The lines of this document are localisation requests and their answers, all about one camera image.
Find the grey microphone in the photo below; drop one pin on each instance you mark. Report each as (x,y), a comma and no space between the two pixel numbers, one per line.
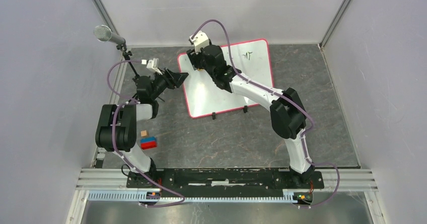
(104,34)

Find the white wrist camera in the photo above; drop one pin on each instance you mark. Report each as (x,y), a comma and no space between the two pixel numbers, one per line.
(199,40)
(152,65)

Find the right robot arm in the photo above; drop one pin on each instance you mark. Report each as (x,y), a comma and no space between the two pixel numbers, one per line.
(287,113)

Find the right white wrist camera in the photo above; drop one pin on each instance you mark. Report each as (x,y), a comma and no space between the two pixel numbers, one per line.
(199,40)

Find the aluminium rail frame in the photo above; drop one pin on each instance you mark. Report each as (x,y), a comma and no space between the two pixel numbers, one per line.
(350,195)

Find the red block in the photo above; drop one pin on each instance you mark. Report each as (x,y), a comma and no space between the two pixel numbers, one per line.
(148,145)

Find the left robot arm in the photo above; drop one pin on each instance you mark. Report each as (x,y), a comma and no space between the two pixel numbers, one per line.
(117,132)

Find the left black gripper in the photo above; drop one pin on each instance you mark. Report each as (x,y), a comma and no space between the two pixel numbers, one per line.
(176,79)

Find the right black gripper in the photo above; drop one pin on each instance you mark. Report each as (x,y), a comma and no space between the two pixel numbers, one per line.
(194,59)

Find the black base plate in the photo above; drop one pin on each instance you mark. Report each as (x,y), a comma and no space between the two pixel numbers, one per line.
(188,183)

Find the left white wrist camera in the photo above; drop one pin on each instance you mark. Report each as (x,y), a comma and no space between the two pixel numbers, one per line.
(152,65)

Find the pink framed whiteboard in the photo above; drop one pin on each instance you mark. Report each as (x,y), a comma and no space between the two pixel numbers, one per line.
(203,97)

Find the blue block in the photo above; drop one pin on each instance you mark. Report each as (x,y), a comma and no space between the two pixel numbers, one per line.
(148,139)

